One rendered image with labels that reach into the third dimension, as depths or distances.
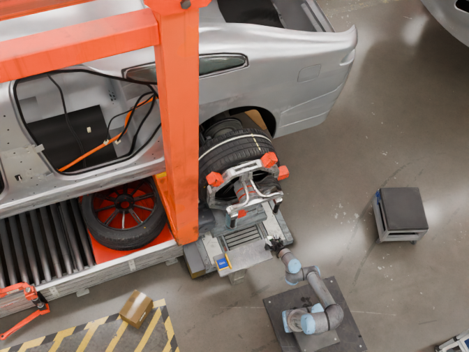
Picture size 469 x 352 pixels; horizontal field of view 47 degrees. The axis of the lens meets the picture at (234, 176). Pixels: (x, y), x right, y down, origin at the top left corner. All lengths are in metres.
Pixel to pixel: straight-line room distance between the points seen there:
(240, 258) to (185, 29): 2.28
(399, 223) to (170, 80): 2.75
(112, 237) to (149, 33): 2.23
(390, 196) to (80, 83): 2.71
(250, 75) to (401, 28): 3.28
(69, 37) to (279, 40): 1.71
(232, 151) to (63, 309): 1.89
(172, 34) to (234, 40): 1.23
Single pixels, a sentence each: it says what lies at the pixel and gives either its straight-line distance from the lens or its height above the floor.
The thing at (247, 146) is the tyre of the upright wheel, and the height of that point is 1.17.
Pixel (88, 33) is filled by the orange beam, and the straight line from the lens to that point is 2.22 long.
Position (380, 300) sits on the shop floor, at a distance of 4.72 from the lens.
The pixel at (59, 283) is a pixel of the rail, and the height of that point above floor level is 0.39.
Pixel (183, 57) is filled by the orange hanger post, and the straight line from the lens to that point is 2.36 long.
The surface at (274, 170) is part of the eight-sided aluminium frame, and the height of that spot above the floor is 1.00.
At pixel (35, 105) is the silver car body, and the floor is 0.91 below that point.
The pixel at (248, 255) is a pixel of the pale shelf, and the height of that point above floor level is 0.45.
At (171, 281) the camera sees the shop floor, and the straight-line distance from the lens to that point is 4.53.
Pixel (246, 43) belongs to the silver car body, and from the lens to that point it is 3.46.
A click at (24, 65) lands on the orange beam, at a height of 2.68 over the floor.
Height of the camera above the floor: 4.28
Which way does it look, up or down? 60 degrees down
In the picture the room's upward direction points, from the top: 7 degrees clockwise
